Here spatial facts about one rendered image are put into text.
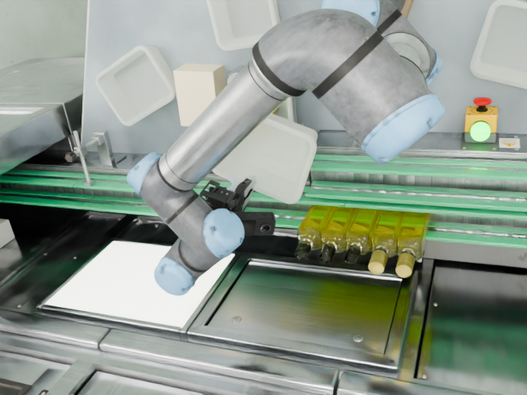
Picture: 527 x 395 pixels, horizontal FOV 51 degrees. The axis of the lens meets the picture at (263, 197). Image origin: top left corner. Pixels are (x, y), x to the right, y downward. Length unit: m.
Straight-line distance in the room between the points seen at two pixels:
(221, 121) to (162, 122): 0.94
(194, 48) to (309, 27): 0.91
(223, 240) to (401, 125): 0.36
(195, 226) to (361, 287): 0.56
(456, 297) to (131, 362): 0.76
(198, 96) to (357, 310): 0.72
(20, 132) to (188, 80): 0.55
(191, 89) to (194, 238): 0.70
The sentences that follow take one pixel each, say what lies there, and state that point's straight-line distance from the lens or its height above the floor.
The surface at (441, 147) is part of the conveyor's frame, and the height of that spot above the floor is 0.86.
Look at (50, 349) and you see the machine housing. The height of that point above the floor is 1.42.
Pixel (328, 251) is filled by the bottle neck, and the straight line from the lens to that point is 1.25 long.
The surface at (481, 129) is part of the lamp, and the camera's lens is 1.38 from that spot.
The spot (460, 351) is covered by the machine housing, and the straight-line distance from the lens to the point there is 1.27.
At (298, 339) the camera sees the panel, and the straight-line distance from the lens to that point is 1.24.
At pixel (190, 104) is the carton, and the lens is 1.59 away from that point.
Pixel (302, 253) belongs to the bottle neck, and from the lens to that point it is 1.29.
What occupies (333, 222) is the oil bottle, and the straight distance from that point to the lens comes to 1.33.
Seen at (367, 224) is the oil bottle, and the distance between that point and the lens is 1.32.
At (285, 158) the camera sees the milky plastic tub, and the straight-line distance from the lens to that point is 1.27.
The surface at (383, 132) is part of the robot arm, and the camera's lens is 0.72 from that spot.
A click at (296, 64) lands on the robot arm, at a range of 0.73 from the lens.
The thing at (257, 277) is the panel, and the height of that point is 1.08.
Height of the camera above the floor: 2.15
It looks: 55 degrees down
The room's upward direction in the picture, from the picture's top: 143 degrees counter-clockwise
